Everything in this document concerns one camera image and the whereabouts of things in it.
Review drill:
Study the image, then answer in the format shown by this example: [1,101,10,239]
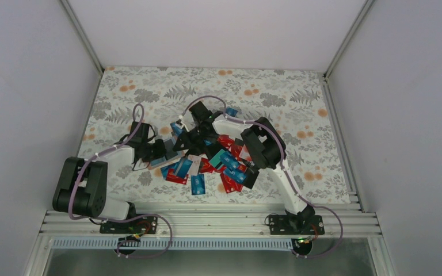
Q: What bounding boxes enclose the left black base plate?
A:
[99,216,158,235]

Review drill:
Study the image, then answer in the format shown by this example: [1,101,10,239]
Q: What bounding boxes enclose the purple cable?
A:
[181,95,345,260]
[67,103,173,260]

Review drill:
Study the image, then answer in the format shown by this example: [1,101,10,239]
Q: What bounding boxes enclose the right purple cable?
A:
[181,95,345,260]

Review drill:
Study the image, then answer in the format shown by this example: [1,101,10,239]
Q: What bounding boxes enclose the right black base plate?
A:
[264,213,325,235]

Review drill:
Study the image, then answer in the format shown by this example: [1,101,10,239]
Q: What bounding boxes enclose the blue logo card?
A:
[223,168,247,184]

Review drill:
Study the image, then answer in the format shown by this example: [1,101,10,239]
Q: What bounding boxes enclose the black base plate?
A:
[264,213,325,235]
[99,216,158,235]

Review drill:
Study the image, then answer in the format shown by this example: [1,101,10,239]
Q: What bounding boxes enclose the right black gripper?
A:
[173,122,208,152]

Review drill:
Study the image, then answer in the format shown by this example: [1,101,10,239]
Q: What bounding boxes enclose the floral patterned table mat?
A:
[78,66,350,209]

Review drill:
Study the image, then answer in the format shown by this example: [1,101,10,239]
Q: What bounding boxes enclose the aluminium rail frame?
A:
[40,203,382,238]

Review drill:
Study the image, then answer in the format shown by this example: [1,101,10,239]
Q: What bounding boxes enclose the red card bottom centre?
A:
[220,174,243,194]

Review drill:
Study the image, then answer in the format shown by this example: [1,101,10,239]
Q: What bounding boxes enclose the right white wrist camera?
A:
[175,115,189,132]

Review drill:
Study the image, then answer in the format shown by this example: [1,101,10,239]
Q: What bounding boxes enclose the teal striped card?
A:
[209,149,225,170]

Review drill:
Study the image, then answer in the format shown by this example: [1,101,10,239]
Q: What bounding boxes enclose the black card bottom right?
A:
[242,168,260,189]

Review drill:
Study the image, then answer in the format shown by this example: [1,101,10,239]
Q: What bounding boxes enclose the tan leather card holder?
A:
[147,137,184,170]

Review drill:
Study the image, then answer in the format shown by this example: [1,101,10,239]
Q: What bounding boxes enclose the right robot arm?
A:
[174,101,318,234]

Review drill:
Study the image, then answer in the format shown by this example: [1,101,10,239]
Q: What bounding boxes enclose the red card bottom left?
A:
[166,169,188,185]

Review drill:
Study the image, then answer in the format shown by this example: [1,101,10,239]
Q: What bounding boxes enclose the white floral card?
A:
[187,155,201,175]

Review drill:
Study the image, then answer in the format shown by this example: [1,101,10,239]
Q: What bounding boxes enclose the red card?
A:
[220,174,243,194]
[166,169,188,185]

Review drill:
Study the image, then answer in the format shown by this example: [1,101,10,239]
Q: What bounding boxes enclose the blue card top right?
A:
[225,107,238,117]

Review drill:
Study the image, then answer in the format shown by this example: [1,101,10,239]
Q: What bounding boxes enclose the blue card lower left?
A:
[161,158,192,179]

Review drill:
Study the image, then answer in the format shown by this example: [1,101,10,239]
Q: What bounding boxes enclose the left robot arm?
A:
[52,121,166,233]

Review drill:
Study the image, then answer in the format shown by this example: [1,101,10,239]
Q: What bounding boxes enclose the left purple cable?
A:
[67,103,173,260]

